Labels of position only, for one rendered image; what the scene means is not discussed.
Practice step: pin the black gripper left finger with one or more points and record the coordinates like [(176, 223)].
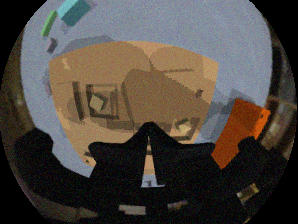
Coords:
[(132, 153)]

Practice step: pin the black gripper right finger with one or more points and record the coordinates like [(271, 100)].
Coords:
[(166, 151)]

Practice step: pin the teal cube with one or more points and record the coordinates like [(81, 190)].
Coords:
[(72, 10)]

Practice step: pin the green rectangular bar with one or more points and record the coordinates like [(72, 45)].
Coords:
[(48, 24)]

